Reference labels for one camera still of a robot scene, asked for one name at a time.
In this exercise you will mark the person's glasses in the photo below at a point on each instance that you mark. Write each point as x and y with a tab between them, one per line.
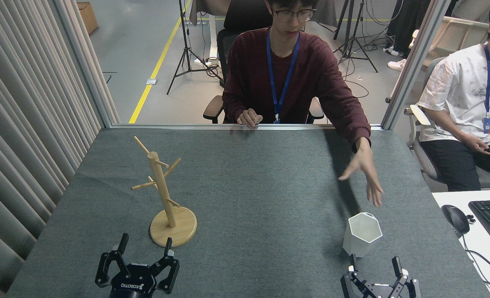
288	15

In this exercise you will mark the person's left hand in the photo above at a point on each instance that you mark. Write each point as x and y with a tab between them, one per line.
365	165

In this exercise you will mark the black computer mouse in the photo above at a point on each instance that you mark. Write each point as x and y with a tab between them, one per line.
456	219

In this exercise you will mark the white hexagonal cup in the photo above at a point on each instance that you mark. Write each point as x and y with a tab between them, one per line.
358	242

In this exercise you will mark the cardboard box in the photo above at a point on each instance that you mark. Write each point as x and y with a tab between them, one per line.
88	16

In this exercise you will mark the silver frame post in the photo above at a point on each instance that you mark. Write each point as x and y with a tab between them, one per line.
83	62
414	58

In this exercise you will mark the wooden cup rack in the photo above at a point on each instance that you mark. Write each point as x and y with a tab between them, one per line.
174	231

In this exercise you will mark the person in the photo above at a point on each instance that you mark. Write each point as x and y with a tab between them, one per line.
460	91
406	25
249	74

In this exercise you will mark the person's right hand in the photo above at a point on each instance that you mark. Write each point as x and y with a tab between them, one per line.
249	117
479	145

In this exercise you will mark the white desk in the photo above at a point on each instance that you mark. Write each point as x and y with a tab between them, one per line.
485	256

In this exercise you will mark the grey office chair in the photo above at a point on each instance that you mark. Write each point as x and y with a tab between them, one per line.
425	161

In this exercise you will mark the white desk frame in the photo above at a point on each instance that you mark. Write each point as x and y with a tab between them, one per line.
213	41

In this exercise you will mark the silver table edge rail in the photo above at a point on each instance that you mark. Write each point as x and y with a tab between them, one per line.
178	126

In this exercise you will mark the floor outlet plate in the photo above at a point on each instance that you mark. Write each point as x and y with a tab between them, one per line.
152	81

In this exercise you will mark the black office chair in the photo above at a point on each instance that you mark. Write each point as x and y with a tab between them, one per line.
244	14

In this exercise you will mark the black tripod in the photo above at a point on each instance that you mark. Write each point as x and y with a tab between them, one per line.
184	45
354	41

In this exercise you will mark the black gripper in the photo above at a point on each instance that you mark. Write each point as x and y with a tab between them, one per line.
380	291
133	283

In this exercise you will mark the grey pleated curtain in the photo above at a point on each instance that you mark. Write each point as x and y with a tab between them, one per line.
21	124

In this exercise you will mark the beige chair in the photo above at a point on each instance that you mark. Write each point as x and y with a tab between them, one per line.
456	37

